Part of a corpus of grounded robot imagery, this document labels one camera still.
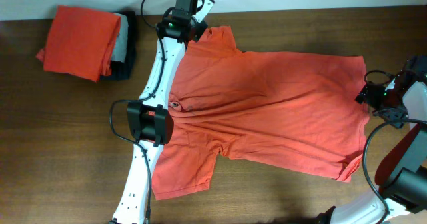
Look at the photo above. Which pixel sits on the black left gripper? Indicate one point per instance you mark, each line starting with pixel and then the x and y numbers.
pixel 199 30

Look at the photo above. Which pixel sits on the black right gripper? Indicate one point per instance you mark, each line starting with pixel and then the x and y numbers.
pixel 371 99

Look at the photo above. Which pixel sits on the orange t-shirt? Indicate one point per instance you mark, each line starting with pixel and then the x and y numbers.
pixel 295 111

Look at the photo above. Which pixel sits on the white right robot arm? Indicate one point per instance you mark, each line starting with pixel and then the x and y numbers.
pixel 399 185

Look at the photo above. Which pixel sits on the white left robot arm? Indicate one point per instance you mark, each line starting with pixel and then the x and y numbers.
pixel 150 123

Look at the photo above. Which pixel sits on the folded grey garment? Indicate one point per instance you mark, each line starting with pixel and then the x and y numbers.
pixel 120 47

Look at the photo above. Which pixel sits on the folded navy garment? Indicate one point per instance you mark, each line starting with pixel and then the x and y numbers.
pixel 122 71

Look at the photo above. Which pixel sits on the folded orange shirt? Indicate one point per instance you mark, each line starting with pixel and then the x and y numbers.
pixel 80 42

